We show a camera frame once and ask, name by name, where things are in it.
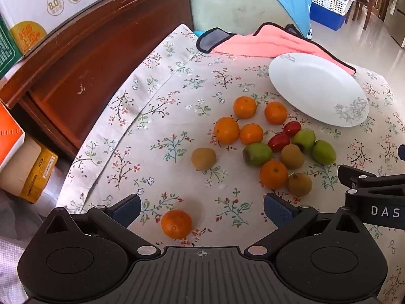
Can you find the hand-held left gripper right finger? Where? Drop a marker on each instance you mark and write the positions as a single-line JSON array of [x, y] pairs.
[[278, 210]]

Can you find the black white patterned cloth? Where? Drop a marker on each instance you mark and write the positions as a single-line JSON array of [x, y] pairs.
[[309, 31]]

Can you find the orange box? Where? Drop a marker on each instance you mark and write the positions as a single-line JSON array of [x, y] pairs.
[[9, 136]]

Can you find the red cherry tomato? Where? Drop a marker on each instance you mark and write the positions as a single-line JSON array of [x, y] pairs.
[[279, 142], [292, 128]]

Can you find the green jujube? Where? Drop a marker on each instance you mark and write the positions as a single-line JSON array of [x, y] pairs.
[[303, 139], [323, 152], [257, 154]]

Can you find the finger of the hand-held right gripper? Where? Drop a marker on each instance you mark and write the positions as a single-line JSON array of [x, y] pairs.
[[402, 152], [354, 174]]

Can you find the brown wooden cabinet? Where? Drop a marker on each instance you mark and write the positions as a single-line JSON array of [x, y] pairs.
[[95, 57]]

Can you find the mandarin orange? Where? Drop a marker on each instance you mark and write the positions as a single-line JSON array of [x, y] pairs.
[[245, 107], [273, 174], [176, 224], [276, 112], [226, 130], [251, 134]]

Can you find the grey appliance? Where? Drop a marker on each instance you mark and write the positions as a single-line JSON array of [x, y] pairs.
[[394, 9]]

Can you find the brown kiwi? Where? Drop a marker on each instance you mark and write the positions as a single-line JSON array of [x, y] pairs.
[[299, 184], [203, 158], [292, 156]]

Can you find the white plate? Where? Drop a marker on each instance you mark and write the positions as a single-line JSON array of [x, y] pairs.
[[316, 88]]

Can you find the floral tablecloth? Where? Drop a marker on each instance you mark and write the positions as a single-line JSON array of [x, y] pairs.
[[158, 117]]

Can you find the yellow cardboard box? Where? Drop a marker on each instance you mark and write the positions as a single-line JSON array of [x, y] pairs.
[[28, 171]]

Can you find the green box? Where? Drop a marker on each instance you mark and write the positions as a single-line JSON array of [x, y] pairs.
[[8, 50]]

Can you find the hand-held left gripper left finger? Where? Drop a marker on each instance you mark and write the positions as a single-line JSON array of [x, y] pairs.
[[126, 210]]

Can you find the pink towel with black trim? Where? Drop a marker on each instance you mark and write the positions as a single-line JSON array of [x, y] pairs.
[[253, 42]]

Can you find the grey cloth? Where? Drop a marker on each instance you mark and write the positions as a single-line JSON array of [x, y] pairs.
[[12, 243]]

